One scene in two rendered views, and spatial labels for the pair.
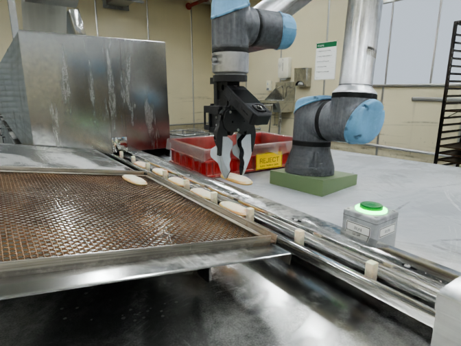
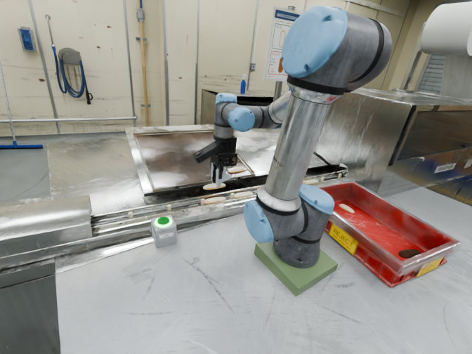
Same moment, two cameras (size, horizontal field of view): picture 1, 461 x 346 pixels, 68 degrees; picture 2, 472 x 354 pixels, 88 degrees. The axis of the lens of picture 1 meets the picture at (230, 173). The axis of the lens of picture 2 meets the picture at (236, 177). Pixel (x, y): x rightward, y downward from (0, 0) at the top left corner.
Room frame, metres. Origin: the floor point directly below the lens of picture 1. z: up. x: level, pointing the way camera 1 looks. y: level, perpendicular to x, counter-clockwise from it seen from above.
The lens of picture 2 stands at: (0.86, -0.89, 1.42)
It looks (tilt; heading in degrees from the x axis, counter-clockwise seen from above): 26 degrees down; 94
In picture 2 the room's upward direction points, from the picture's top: 6 degrees clockwise
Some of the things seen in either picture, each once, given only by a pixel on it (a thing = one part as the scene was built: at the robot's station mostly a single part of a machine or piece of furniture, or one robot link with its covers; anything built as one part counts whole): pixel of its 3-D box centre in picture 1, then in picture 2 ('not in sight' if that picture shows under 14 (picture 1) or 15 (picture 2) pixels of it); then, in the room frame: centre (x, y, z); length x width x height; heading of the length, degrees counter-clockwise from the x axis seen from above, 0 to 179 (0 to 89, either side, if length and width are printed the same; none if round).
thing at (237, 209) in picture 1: (234, 207); (215, 199); (0.72, -0.01, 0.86); 0.10 x 0.04 x 0.01; 35
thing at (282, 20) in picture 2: not in sight; (287, 48); (0.98, 1.12, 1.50); 0.33 x 0.01 x 0.45; 35
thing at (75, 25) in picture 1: (75, 40); not in sight; (2.75, 1.18, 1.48); 0.34 x 0.12 x 0.38; 35
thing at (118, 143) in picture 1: (119, 144); (343, 169); (1.37, 0.45, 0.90); 0.06 x 0.01 x 0.06; 125
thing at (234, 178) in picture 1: (235, 177); (214, 185); (0.71, -0.01, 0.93); 0.10 x 0.04 x 0.01; 35
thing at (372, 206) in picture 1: (370, 208); (163, 221); (0.59, -0.26, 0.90); 0.04 x 0.04 x 0.02
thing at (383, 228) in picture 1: (367, 237); (164, 234); (0.59, -0.26, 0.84); 0.08 x 0.08 x 0.11; 35
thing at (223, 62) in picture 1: (228, 64); (223, 130); (0.73, 0.00, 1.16); 0.08 x 0.08 x 0.05
